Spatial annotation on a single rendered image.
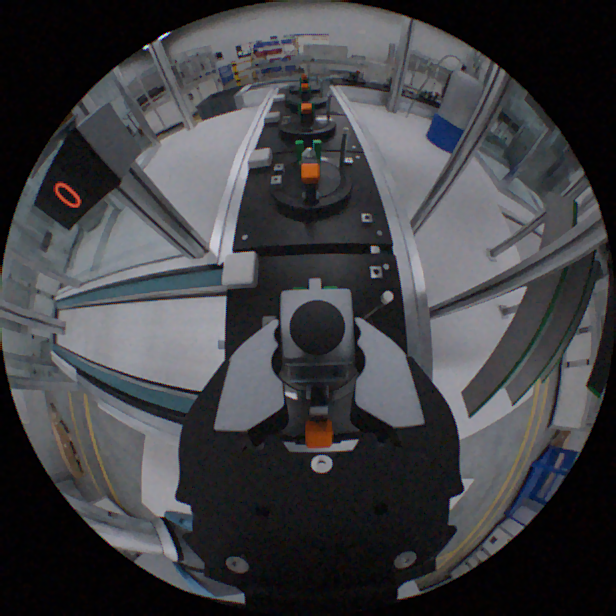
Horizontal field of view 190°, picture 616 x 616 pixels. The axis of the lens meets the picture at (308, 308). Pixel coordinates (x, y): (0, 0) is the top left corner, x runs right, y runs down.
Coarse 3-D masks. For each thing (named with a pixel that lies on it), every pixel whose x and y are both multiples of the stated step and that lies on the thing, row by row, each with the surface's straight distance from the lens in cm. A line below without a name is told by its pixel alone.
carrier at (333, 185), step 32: (256, 160) 42; (288, 160) 43; (320, 160) 37; (256, 192) 37; (288, 192) 32; (320, 192) 32; (352, 192) 35; (256, 224) 32; (288, 224) 30; (320, 224) 30; (352, 224) 31; (384, 224) 32
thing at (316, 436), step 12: (312, 396) 20; (324, 396) 20; (312, 408) 15; (324, 408) 15; (312, 420) 16; (324, 420) 16; (312, 432) 15; (324, 432) 15; (312, 444) 16; (324, 444) 16
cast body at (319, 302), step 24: (312, 288) 17; (288, 312) 12; (312, 312) 11; (336, 312) 11; (288, 336) 12; (312, 336) 10; (336, 336) 10; (288, 360) 11; (312, 360) 11; (336, 360) 11
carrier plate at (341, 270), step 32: (288, 256) 28; (320, 256) 27; (352, 256) 28; (384, 256) 29; (256, 288) 27; (288, 288) 26; (352, 288) 26; (384, 288) 27; (256, 320) 26; (384, 320) 26; (224, 352) 27
